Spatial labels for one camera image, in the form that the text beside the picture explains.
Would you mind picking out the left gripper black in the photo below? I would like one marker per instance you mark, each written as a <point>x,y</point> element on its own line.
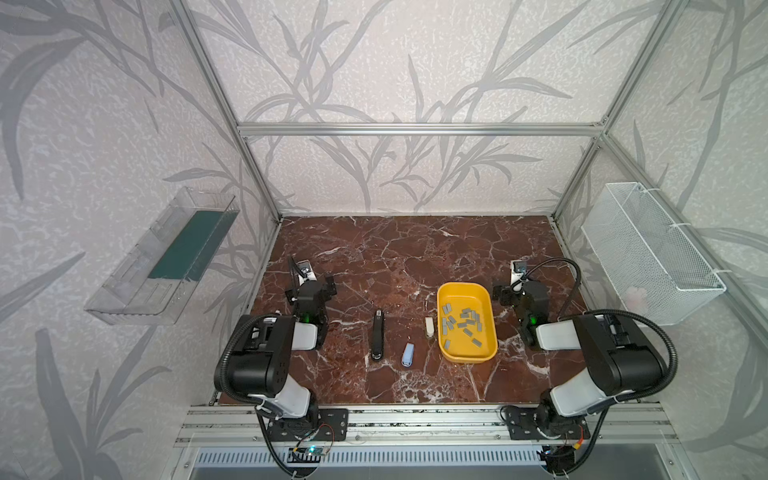
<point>307,288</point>

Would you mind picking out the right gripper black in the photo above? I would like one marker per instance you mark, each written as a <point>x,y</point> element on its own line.
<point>519,293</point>

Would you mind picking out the beige small stapler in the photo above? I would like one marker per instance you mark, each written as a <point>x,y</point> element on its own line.
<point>429,327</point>

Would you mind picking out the light blue stapler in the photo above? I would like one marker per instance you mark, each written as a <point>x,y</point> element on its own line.
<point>408,355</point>

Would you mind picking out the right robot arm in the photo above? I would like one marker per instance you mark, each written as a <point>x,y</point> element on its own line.
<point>627,356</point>

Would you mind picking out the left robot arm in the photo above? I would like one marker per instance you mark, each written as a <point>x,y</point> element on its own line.
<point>254,367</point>

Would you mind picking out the grey staple strips in tray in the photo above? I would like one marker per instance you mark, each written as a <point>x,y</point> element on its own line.
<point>464,324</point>

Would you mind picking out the yellow plastic tray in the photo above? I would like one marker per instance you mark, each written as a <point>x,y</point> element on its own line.
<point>469,295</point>

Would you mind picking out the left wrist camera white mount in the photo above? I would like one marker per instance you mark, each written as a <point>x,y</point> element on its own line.
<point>306,271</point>

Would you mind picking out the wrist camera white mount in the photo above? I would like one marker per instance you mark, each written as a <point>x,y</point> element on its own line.
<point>306,271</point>
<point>518,270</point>

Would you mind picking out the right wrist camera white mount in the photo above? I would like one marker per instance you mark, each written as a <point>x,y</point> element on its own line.
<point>518,270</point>

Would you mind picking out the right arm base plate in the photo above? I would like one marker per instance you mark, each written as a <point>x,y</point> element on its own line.
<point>543,423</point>

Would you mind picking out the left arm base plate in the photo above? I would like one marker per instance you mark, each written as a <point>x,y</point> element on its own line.
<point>324,424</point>

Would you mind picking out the white wire mesh basket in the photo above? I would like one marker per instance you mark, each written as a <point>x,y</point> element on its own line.
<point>652,265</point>

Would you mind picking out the clear acrylic wall shelf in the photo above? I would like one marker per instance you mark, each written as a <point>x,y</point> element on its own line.
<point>153,284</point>

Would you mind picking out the aluminium front rail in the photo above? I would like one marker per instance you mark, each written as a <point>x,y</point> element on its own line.
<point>424,424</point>

